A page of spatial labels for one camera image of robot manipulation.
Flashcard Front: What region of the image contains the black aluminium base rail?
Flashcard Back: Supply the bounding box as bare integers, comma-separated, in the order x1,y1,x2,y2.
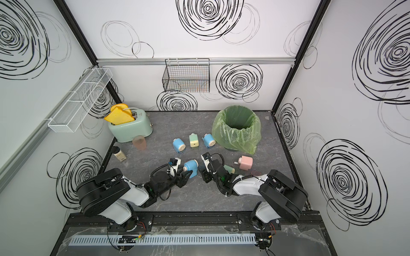
65,210,322,233

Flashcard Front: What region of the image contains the black wire basket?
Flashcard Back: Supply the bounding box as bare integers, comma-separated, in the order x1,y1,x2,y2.
162,58,210,93

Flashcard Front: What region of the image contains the pink pencil sharpener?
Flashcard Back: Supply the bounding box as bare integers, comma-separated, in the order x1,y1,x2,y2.
234,156,253,171

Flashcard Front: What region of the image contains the blue sharpener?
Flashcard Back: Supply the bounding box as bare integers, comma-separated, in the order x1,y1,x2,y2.
173,138,186,153
183,160,199,178
202,133,216,148

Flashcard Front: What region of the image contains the yellow green pencil sharpener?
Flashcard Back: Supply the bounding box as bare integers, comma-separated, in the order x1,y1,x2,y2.
189,133,199,148

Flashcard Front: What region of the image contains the green cream pencil sharpener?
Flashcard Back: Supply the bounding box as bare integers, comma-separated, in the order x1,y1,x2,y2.
224,165,235,174

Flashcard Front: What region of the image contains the yellow toy toast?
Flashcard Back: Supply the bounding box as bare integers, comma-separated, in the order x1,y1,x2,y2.
104,103,135,125

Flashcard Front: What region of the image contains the grey slotted cable duct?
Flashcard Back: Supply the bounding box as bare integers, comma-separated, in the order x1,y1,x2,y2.
68,234,256,247

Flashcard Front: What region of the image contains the bin with green bag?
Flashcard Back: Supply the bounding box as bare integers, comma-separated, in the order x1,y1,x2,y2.
211,105,262,155

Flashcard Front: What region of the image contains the clear pink shavings tray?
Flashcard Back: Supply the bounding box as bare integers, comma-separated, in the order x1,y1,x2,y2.
251,171,262,176

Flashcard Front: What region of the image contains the small black-capped bottle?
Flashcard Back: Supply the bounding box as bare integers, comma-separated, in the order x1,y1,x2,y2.
112,146,127,162

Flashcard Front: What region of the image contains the mint green toaster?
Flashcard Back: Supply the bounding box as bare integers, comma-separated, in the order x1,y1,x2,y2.
108,109,153,143

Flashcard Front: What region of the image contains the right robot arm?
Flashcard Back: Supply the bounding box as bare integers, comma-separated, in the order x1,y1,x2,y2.
199,159,308,230

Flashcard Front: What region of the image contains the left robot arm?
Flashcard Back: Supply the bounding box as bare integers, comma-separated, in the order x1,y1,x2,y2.
76,168,193,225

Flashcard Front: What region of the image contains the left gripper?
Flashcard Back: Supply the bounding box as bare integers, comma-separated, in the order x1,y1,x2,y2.
156,166,192,198

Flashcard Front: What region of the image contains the white mesh wall shelf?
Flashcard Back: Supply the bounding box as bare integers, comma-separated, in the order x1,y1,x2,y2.
48,67,112,133

